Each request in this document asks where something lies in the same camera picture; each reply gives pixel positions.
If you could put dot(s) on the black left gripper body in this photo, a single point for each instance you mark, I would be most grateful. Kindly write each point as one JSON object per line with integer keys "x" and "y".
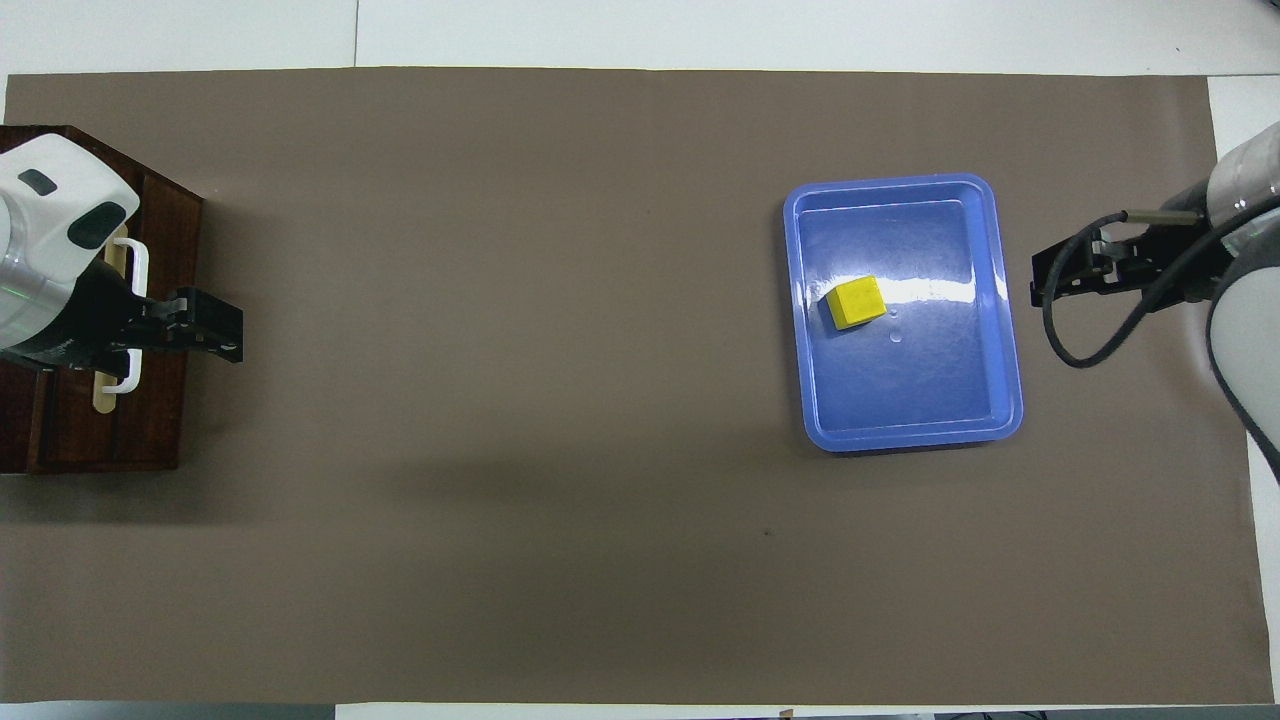
{"x": 95, "y": 325}

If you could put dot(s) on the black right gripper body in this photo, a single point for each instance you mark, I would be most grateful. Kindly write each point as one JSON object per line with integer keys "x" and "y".
{"x": 1160, "y": 260}

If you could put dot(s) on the wooden drawer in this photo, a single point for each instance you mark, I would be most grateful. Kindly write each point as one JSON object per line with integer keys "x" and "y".
{"x": 165, "y": 420}

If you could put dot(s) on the yellow cube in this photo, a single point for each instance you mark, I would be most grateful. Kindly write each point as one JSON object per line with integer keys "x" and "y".
{"x": 857, "y": 303}

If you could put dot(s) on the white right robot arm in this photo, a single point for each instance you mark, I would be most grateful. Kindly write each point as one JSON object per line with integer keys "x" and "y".
{"x": 1245, "y": 330}

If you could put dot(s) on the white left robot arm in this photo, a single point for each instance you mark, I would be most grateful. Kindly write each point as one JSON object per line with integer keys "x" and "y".
{"x": 50, "y": 220}

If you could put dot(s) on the dark brown wooden cabinet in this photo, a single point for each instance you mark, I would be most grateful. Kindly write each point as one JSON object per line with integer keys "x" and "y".
{"x": 20, "y": 430}

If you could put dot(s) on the blue plastic tray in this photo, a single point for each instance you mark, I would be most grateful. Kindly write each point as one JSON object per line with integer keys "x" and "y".
{"x": 910, "y": 390}

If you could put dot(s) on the brown table mat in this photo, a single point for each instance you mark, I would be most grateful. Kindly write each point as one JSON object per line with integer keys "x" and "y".
{"x": 500, "y": 400}

